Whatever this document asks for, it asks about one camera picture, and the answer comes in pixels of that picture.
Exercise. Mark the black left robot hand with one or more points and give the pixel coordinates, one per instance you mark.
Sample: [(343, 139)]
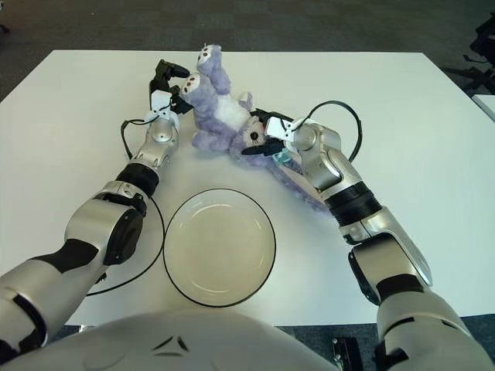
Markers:
[(162, 73)]

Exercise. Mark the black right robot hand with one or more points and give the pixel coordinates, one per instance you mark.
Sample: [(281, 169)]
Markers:
[(267, 148)]

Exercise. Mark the purple plush bunny doll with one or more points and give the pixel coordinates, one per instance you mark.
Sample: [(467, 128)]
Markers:
[(220, 112)]

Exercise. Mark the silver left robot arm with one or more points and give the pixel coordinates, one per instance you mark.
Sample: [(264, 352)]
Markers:
[(158, 135)]

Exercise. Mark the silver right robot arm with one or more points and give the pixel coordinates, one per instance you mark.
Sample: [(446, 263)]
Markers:
[(328, 154)]

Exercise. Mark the white plate with black rim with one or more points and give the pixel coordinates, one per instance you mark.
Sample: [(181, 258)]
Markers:
[(220, 247)]

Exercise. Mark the silver robot torso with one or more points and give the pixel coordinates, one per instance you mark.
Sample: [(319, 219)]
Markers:
[(174, 348)]

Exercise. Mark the white neighbouring table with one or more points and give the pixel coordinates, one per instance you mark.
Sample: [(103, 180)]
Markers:
[(486, 109)]

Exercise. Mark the black office chair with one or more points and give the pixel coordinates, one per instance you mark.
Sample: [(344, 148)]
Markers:
[(485, 38)]

